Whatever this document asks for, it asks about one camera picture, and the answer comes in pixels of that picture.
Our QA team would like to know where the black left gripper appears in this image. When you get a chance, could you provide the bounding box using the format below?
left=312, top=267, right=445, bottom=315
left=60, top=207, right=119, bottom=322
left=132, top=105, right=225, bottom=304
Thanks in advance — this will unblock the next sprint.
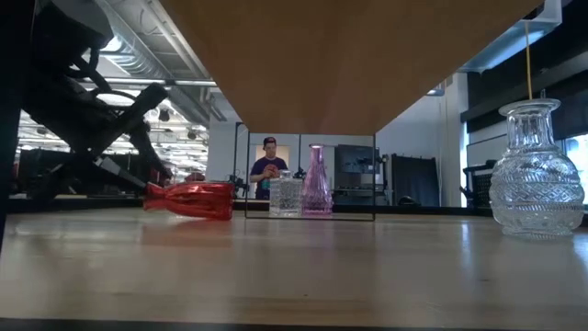
left=25, top=68, right=175, bottom=191

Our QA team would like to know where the red pleated glass vase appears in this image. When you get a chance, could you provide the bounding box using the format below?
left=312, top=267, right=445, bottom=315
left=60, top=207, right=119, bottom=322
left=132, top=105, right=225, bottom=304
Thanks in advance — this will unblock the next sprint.
left=142, top=181, right=236, bottom=222

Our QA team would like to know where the tall pink ribbed glass vase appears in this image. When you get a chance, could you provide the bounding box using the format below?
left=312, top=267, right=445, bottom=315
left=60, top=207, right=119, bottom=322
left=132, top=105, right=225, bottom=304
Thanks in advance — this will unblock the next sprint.
left=300, top=143, right=334, bottom=217

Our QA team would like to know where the person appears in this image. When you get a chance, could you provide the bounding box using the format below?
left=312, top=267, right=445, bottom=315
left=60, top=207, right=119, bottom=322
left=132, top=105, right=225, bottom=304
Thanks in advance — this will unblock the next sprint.
left=249, top=136, right=289, bottom=201

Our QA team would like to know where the small clear square glass bottle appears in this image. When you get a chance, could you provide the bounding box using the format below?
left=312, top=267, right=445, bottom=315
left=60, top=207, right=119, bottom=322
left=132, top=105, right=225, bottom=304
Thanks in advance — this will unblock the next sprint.
left=268, top=169, right=304, bottom=218

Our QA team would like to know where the black curtain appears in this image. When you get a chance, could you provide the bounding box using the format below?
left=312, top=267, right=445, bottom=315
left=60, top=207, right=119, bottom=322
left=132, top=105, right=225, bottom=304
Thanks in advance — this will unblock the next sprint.
left=390, top=154, right=441, bottom=208

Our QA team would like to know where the black crate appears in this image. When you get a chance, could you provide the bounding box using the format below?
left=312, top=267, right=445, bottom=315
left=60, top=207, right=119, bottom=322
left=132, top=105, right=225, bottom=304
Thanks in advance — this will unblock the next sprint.
left=460, top=159, right=498, bottom=209

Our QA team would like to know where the clear round cut-glass vase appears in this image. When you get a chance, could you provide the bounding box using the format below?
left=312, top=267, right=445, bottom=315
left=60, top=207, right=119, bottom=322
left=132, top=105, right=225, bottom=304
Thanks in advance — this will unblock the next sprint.
left=488, top=97, right=586, bottom=240

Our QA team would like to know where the yellow hanging cable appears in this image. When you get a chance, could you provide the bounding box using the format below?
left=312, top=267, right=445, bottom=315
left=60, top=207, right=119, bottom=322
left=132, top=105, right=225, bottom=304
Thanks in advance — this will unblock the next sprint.
left=524, top=20, right=534, bottom=101

